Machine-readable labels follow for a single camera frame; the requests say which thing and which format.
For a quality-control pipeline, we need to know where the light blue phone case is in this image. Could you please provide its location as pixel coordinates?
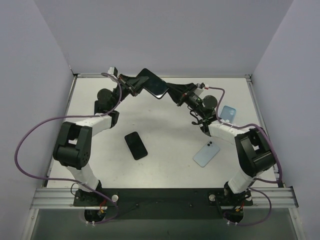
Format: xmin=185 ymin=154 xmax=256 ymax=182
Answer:
xmin=219 ymin=105 xmax=237 ymax=124

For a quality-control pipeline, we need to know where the light blue phone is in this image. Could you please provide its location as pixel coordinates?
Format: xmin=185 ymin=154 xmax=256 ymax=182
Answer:
xmin=193 ymin=140 xmax=220 ymax=168

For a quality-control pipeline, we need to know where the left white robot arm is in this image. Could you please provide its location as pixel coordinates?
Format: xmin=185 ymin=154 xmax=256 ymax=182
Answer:
xmin=53 ymin=72 xmax=149 ymax=206

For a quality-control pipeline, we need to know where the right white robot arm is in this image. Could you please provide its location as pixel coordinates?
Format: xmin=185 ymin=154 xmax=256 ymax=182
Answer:
xmin=166 ymin=83 xmax=279 ymax=199

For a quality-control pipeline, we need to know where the phone with lilac edge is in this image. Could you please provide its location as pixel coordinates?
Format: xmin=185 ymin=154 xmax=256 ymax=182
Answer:
xmin=94 ymin=100 xmax=100 ymax=114

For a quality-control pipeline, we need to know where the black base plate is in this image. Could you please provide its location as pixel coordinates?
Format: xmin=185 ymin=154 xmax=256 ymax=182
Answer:
xmin=76 ymin=188 xmax=250 ymax=221

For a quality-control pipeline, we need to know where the aluminium front rail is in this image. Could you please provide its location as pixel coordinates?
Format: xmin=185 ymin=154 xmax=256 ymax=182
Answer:
xmin=31 ymin=187 xmax=299 ymax=210

